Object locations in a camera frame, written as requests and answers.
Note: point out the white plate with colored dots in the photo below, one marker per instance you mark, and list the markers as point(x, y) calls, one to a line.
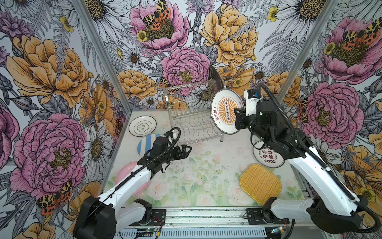
point(267, 156)

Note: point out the orange sunburst white plate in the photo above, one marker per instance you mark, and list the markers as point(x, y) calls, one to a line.
point(222, 110)

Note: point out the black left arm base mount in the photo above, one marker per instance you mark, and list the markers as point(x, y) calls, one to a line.
point(151, 217)

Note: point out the white plate with black rings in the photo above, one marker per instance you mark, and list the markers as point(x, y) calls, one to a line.
point(142, 126)

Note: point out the steel wire dish rack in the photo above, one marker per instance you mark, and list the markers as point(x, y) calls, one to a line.
point(189, 107)

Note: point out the blue white striped plate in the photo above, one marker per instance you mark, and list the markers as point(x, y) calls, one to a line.
point(146, 143)

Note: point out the yellow woven square tray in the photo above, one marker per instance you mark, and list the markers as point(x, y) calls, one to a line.
point(260, 184)

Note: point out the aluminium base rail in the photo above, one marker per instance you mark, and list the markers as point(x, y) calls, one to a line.
point(219, 223)

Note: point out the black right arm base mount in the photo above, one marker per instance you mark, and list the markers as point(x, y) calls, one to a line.
point(263, 215)

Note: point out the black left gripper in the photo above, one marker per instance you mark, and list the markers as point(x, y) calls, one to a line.
point(184, 155)

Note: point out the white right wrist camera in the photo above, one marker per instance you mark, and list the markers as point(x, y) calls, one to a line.
point(252, 98)

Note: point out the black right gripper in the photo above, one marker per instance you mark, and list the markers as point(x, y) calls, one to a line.
point(240, 118)

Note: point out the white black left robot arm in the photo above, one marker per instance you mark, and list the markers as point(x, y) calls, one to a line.
point(104, 216)

